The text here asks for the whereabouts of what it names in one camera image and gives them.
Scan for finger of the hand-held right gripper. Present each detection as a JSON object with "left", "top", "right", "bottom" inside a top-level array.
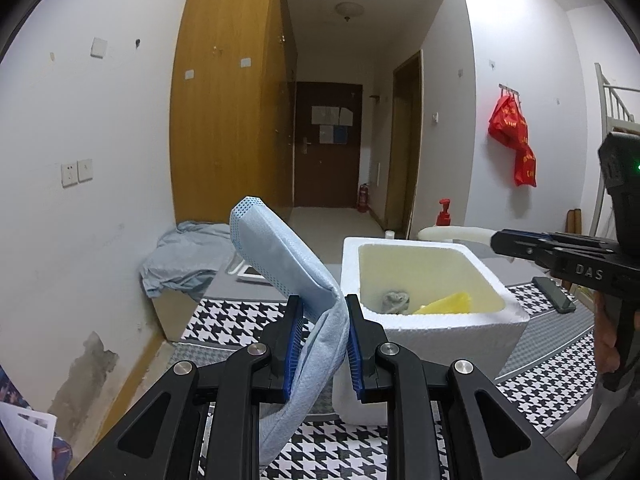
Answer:
[
  {"left": 490, "top": 229, "right": 618, "bottom": 260},
  {"left": 532, "top": 246, "right": 621, "bottom": 267}
]

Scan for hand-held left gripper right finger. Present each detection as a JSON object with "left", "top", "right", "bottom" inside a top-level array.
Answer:
[{"left": 345, "top": 294, "right": 581, "bottom": 480}]

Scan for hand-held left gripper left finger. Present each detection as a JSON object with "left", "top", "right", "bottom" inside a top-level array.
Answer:
[{"left": 65, "top": 296, "right": 307, "bottom": 480}]

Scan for white corrugated foam sheet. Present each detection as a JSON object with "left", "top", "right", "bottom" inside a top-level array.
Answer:
[{"left": 417, "top": 226, "right": 496, "bottom": 246}]

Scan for grey sock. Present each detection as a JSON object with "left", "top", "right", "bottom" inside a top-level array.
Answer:
[{"left": 377, "top": 287, "right": 413, "bottom": 313}]

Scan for yellow foam net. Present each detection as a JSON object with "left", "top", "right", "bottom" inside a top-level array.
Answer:
[{"left": 412, "top": 291, "right": 473, "bottom": 316}]

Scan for white foam box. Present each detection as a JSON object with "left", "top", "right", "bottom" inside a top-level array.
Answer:
[{"left": 331, "top": 236, "right": 531, "bottom": 423}]

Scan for blue face mask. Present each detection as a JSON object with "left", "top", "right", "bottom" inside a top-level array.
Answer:
[{"left": 229, "top": 196, "right": 351, "bottom": 468}]

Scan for person's right hand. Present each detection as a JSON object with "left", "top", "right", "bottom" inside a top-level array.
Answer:
[{"left": 594, "top": 300, "right": 622, "bottom": 377}]

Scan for black smartphone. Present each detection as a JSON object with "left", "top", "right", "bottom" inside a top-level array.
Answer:
[{"left": 532, "top": 276, "right": 577, "bottom": 313}]

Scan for red plastic bag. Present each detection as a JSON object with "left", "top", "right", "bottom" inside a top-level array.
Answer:
[
  {"left": 514, "top": 142, "right": 538, "bottom": 188},
  {"left": 488, "top": 94, "right": 529, "bottom": 151}
]

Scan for white tablet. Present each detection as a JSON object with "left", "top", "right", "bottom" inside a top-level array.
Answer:
[{"left": 227, "top": 257, "right": 271, "bottom": 285}]

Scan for houndstooth patterned mat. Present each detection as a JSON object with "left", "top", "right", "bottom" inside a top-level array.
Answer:
[{"left": 172, "top": 282, "right": 598, "bottom": 480}]

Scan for metal bunk bed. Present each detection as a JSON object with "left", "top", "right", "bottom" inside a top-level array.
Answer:
[{"left": 595, "top": 62, "right": 640, "bottom": 241}]

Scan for wooden side door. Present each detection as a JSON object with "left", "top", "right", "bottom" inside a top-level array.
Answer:
[{"left": 385, "top": 50, "right": 423, "bottom": 238}]

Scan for grey-blue quilt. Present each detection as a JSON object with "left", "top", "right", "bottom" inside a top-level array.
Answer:
[{"left": 139, "top": 220, "right": 236, "bottom": 301}]

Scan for dark brown entry door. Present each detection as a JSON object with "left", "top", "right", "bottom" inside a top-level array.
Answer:
[{"left": 294, "top": 81, "right": 364, "bottom": 209}]

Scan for wooden wardrobe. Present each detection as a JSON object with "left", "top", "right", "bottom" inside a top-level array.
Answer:
[{"left": 170, "top": 0, "right": 298, "bottom": 226}]

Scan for printed paper sheets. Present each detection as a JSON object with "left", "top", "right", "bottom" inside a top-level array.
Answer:
[{"left": 0, "top": 400, "right": 58, "bottom": 480}]

